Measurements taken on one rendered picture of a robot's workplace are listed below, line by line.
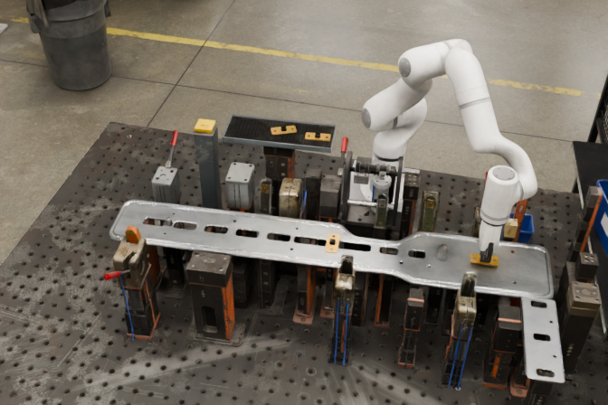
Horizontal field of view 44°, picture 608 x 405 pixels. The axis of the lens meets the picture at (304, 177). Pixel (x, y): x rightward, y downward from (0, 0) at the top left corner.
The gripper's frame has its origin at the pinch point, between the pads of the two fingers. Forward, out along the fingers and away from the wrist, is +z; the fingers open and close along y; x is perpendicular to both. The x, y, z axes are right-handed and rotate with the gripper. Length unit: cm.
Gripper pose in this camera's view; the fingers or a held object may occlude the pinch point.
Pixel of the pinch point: (486, 253)
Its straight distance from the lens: 236.3
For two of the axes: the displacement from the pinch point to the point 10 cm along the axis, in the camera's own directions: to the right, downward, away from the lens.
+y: -1.6, 6.3, -7.6
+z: 0.0, 7.7, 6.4
